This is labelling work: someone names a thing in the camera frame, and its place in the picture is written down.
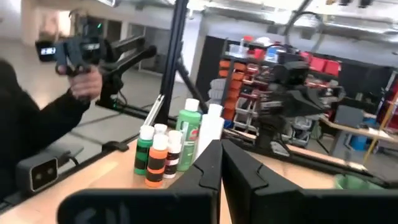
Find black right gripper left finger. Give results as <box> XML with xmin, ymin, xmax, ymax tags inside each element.
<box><xmin>55</xmin><ymin>139</ymin><xmax>223</xmax><ymax>224</ymax></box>

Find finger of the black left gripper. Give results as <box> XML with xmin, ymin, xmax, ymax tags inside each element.
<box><xmin>290</xmin><ymin>91</ymin><xmax>326</xmax><ymax>118</ymax></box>
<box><xmin>297</xmin><ymin>86</ymin><xmax>323</xmax><ymax>98</ymax></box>

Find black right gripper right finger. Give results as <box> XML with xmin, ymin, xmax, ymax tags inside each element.
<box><xmin>221</xmin><ymin>139</ymin><xmax>398</xmax><ymax>224</ymax></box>

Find orange paint bottle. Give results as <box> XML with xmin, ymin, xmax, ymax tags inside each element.
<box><xmin>144</xmin><ymin>133</ymin><xmax>169</xmax><ymax>189</ymax></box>

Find large green paint bottle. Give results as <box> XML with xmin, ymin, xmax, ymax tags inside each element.
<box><xmin>175</xmin><ymin>98</ymin><xmax>202</xmax><ymax>172</ymax></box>

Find light green paint bottle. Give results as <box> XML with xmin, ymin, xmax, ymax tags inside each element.
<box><xmin>134</xmin><ymin>124</ymin><xmax>155</xmax><ymax>176</ymax></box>

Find large white bottle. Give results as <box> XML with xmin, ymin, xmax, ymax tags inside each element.
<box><xmin>195</xmin><ymin>103</ymin><xmax>225</xmax><ymax>158</ymax></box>

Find white-capped small paint bottle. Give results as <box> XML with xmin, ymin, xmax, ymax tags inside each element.
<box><xmin>154</xmin><ymin>123</ymin><xmax>169</xmax><ymax>135</ymax></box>

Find green plastic cup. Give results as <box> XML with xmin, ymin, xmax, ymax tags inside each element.
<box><xmin>334</xmin><ymin>173</ymin><xmax>388</xmax><ymax>190</ymax></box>

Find grey equipment box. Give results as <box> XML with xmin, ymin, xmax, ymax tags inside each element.
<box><xmin>334</xmin><ymin>105</ymin><xmax>364</xmax><ymax>128</ymax></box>

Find clear storage tub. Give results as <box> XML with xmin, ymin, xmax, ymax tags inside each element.
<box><xmin>228</xmin><ymin>43</ymin><xmax>243</xmax><ymax>57</ymax></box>

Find tan slanted pole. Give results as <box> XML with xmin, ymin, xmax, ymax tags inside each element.
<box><xmin>362</xmin><ymin>90</ymin><xmax>398</xmax><ymax>164</ymax></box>

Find metal rack red bins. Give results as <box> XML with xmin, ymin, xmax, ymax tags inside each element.
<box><xmin>376</xmin><ymin>80</ymin><xmax>398</xmax><ymax>131</ymax></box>

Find person's hand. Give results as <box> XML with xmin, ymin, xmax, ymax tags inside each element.
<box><xmin>57</xmin><ymin>63</ymin><xmax>103</xmax><ymax>102</ymax></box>

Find person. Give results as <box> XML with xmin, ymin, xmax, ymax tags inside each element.
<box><xmin>0</xmin><ymin>58</ymin><xmax>91</xmax><ymax>202</ymax></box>

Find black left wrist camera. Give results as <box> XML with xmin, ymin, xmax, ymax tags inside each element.
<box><xmin>273</xmin><ymin>60</ymin><xmax>310</xmax><ymax>86</ymax></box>

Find black left camera cable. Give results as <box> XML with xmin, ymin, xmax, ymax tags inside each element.
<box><xmin>284</xmin><ymin>11</ymin><xmax>326</xmax><ymax>54</ymax></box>

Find silver aluminium bracket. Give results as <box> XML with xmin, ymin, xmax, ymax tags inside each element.
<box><xmin>143</xmin><ymin>94</ymin><xmax>165</xmax><ymax>127</ymax></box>

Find grey table-level camera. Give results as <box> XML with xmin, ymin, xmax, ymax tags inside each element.
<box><xmin>15</xmin><ymin>151</ymin><xmax>85</xmax><ymax>194</ymax></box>

